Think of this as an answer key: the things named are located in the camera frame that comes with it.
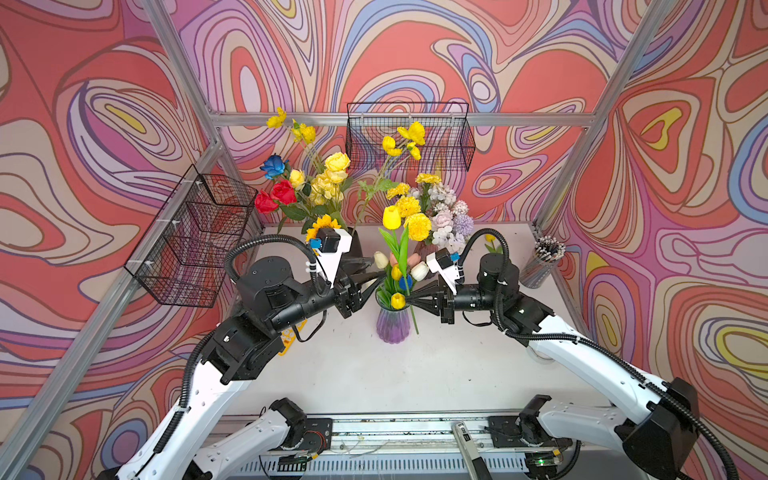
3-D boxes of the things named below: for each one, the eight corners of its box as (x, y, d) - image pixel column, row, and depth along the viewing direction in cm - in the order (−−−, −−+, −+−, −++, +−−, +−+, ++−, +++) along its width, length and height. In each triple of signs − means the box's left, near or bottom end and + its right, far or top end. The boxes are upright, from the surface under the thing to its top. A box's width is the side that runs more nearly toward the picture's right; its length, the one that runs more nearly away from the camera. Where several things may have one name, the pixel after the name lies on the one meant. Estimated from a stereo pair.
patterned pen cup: (522, 290, 103) (543, 256, 89) (515, 270, 109) (533, 235, 95) (544, 290, 103) (569, 256, 89) (536, 270, 109) (558, 235, 95)
